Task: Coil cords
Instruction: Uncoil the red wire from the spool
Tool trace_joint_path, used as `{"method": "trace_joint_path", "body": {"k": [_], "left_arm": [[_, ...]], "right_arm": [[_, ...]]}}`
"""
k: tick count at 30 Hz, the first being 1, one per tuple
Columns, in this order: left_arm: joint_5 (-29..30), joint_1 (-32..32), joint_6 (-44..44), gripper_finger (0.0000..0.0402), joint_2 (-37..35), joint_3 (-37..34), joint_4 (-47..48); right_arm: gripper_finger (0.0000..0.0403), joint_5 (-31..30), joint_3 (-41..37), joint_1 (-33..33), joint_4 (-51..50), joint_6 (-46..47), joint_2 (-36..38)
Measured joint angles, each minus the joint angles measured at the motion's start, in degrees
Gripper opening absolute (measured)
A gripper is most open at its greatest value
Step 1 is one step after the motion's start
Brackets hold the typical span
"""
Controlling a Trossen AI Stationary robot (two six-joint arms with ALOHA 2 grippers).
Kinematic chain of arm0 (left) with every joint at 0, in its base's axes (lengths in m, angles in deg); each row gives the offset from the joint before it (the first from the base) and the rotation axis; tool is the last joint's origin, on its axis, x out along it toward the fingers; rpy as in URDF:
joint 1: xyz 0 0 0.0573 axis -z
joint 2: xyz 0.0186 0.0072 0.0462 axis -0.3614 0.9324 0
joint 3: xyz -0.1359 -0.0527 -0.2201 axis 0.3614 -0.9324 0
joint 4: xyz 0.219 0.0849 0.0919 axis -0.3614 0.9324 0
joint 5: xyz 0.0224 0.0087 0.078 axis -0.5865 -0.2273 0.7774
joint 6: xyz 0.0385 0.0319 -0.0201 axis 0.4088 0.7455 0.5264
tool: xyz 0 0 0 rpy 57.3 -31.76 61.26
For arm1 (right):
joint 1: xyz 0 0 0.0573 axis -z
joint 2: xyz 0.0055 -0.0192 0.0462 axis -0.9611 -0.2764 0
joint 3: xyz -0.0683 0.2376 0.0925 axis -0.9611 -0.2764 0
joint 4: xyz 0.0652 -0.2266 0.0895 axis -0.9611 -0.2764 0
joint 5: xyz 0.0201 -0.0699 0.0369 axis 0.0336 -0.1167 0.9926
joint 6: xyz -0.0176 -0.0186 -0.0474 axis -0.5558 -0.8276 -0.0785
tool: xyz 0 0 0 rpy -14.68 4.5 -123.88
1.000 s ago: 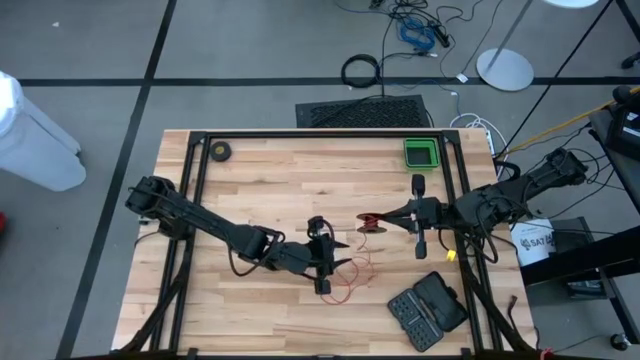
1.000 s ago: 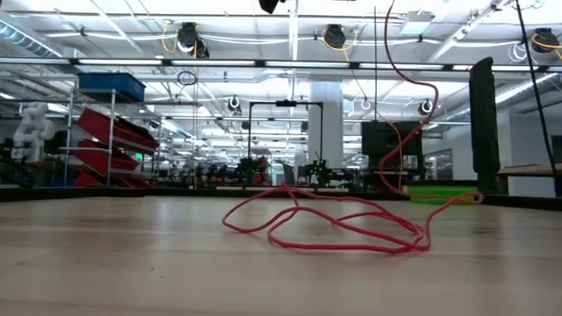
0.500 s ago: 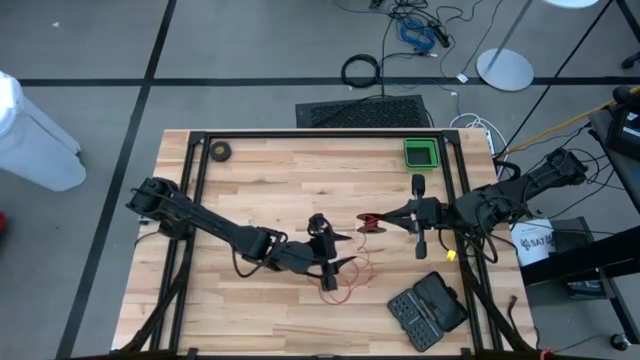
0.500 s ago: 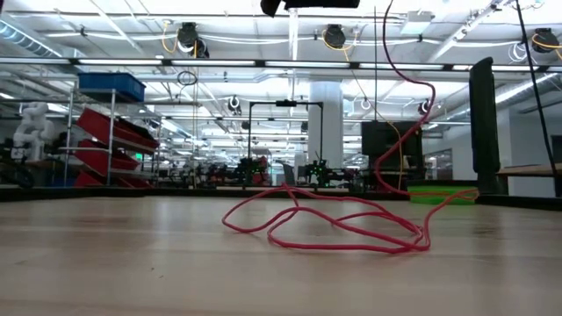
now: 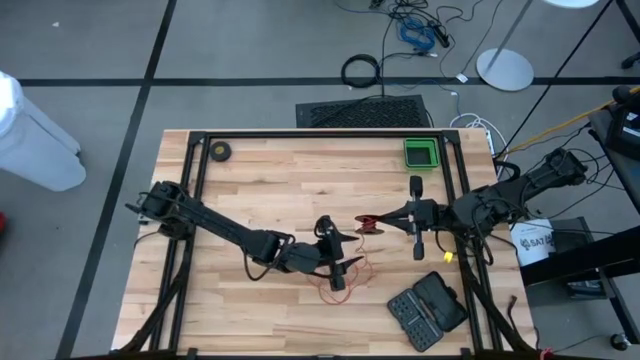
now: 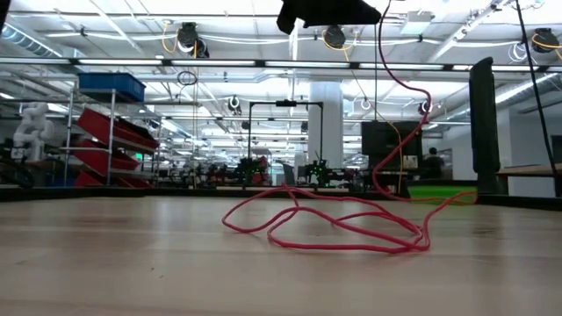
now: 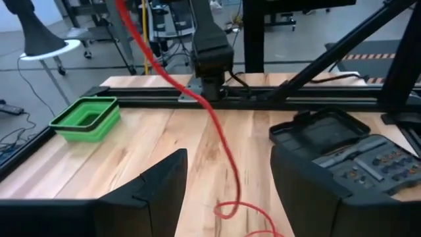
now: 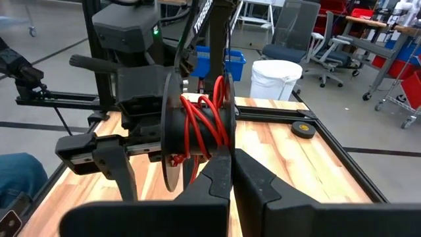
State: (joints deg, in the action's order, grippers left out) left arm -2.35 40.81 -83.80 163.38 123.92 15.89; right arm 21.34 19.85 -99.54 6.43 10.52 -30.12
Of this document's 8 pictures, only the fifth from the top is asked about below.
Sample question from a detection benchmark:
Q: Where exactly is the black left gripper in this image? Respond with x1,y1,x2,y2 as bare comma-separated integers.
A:
304,215,365,293

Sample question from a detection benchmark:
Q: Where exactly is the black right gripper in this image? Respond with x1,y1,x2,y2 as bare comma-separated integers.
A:
377,174,444,262

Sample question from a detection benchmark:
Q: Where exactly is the black wire spool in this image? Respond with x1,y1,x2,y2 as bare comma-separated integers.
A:
354,214,385,236

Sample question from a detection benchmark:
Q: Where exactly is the red cord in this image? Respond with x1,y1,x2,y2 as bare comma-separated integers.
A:
305,215,384,306

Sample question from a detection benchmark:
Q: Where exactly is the green plastic tray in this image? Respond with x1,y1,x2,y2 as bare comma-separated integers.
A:
402,137,442,172

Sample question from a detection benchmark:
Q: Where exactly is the black screwdriver bit case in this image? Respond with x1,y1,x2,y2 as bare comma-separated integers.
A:
387,271,470,353

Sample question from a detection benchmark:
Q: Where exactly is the black floor mat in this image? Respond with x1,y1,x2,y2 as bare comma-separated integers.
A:
295,94,434,129

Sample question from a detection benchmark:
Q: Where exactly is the black tape roll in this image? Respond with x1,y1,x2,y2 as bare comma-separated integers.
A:
209,141,233,163

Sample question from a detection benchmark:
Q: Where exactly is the black control box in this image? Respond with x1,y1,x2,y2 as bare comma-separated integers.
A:
551,216,595,255

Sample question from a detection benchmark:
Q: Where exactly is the black power strip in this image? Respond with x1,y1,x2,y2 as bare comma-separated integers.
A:
428,20,452,49

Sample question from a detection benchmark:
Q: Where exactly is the black equipment cart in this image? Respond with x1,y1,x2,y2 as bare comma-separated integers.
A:
588,84,640,216

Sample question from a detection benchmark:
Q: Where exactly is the white plastic bin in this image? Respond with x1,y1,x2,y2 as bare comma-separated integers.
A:
0,70,87,193

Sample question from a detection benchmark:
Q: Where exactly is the white cable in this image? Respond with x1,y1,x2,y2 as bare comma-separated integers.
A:
449,113,501,156

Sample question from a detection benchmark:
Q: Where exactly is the black coiled cable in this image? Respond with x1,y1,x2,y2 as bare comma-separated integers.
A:
340,53,384,90

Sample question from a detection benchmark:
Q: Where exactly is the black desk frame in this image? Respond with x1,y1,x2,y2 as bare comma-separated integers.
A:
519,224,640,351

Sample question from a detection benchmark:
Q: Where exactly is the blue coiled cable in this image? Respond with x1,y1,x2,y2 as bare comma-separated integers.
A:
397,17,437,51

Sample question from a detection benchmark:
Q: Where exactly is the yellow cable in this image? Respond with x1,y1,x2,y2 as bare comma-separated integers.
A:
499,85,640,156

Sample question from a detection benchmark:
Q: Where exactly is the thin black hanging cable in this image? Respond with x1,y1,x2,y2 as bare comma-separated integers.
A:
494,0,617,157

